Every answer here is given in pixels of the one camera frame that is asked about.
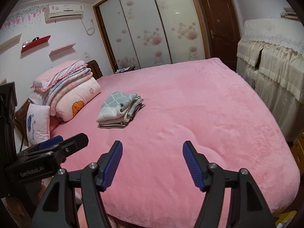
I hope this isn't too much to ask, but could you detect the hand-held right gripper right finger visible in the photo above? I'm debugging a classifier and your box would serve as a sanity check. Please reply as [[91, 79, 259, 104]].
[[182, 141, 276, 228]]

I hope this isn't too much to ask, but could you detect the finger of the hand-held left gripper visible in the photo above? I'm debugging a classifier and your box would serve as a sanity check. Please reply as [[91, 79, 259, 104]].
[[30, 133, 89, 164], [18, 135, 64, 158]]

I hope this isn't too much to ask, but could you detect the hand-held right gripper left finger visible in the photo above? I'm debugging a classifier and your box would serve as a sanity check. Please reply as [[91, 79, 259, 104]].
[[31, 141, 123, 228]]

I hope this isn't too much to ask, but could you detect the blue grey diamond knit sweater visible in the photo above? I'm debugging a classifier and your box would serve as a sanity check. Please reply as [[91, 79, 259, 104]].
[[96, 91, 144, 124]]

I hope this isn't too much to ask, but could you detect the small pink embroidered cushion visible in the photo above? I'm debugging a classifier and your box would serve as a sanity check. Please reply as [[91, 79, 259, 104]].
[[26, 103, 51, 147]]

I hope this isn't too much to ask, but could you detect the folded striped garment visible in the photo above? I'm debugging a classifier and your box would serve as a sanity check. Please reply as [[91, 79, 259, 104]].
[[98, 103, 146, 129]]

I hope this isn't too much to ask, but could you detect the dark wooden nightstand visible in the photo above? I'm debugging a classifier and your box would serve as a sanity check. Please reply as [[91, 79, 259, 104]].
[[114, 66, 136, 74], [15, 100, 31, 133]]

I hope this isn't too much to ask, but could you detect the folded pink cartoon quilt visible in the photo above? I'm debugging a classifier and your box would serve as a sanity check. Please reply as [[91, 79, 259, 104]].
[[53, 78, 102, 123]]

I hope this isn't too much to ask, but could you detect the folded pastel quilt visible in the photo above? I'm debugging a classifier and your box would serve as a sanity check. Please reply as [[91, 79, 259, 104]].
[[28, 68, 93, 106]]

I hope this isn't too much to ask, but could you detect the pink plush bed blanket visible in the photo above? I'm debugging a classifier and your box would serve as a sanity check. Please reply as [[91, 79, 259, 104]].
[[49, 57, 301, 226]]

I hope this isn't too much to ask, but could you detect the dark wooden headboard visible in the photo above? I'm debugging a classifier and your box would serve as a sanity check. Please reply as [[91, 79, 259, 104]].
[[85, 60, 103, 80]]

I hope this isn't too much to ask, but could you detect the yellow wooden drawer cabinet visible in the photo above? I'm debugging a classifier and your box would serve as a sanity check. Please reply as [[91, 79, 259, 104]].
[[291, 128, 304, 169]]

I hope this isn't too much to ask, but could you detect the yellow box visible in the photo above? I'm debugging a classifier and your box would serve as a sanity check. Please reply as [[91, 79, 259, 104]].
[[274, 210, 298, 228]]

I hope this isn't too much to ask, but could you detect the brown wooden door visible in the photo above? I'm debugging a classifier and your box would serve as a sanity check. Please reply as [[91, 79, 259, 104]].
[[195, 0, 241, 72]]

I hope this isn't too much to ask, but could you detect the floral sliding door wardrobe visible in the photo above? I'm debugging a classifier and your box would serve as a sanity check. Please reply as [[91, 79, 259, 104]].
[[93, 0, 207, 73]]

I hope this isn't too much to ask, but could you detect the white lace cover cloth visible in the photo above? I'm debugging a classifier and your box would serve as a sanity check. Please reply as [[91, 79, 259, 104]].
[[243, 18, 304, 53]]

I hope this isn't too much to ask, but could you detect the stack of books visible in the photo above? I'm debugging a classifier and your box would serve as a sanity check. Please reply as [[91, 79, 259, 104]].
[[281, 7, 298, 19]]

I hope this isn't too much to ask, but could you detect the dark upright frame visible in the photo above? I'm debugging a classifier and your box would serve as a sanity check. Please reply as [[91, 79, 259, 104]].
[[0, 82, 18, 152]]

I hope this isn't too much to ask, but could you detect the light wooden wall shelf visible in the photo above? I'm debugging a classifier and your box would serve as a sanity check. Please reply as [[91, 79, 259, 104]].
[[0, 33, 22, 54], [49, 43, 76, 57]]

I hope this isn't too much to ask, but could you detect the red wall shelf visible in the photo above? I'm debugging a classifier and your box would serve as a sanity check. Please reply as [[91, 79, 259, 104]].
[[21, 35, 51, 53]]

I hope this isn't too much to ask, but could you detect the white air conditioner cable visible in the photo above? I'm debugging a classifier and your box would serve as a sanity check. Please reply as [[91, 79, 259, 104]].
[[81, 18, 95, 36]]

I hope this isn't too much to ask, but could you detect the pink flower wall decal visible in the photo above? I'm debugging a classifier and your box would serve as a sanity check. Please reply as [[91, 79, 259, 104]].
[[0, 3, 48, 29]]

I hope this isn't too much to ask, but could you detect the white wall air conditioner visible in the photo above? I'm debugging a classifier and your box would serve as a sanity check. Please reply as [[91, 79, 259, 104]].
[[44, 3, 85, 24]]

